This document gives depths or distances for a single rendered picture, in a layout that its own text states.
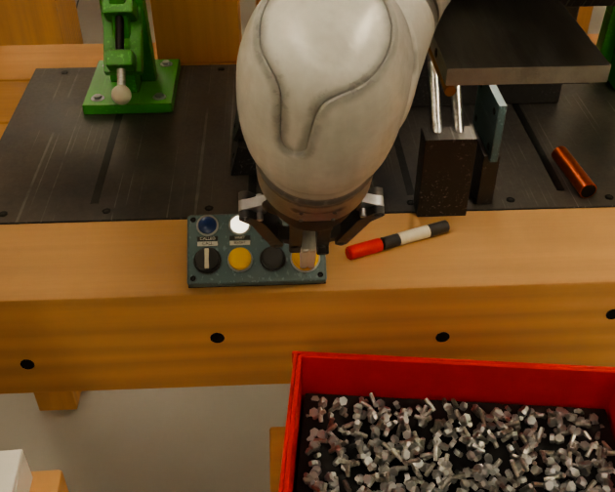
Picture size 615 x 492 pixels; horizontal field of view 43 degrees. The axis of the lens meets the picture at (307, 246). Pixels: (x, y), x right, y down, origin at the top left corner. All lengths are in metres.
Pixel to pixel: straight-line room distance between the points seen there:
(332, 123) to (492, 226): 0.55
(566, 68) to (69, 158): 0.64
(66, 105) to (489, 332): 0.70
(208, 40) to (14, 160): 0.41
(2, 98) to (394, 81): 0.97
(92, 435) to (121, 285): 1.07
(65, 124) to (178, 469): 0.90
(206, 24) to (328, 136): 0.92
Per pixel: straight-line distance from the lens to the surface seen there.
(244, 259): 0.83
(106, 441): 1.90
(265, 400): 1.92
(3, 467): 0.75
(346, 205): 0.56
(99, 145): 1.12
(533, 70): 0.80
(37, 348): 0.93
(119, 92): 1.13
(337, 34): 0.41
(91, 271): 0.90
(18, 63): 1.44
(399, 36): 0.43
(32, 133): 1.18
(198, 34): 1.35
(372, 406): 0.77
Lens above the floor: 1.46
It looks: 39 degrees down
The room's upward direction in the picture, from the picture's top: straight up
